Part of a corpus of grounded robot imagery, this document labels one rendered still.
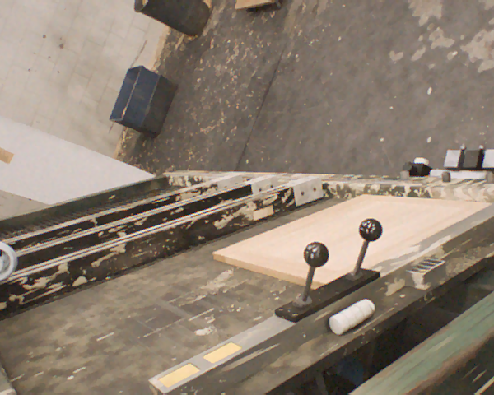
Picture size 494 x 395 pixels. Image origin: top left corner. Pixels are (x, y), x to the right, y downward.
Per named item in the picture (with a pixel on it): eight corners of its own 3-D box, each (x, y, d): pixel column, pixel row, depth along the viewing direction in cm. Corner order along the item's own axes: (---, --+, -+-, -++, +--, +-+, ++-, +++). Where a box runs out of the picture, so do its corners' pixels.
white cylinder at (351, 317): (343, 337, 76) (377, 317, 81) (341, 319, 76) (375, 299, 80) (329, 332, 79) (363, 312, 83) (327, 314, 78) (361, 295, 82)
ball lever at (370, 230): (367, 284, 86) (390, 224, 79) (352, 292, 84) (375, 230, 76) (351, 271, 88) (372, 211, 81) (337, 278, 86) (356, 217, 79)
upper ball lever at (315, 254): (318, 311, 79) (337, 248, 72) (300, 321, 77) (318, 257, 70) (302, 296, 82) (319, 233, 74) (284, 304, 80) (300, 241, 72)
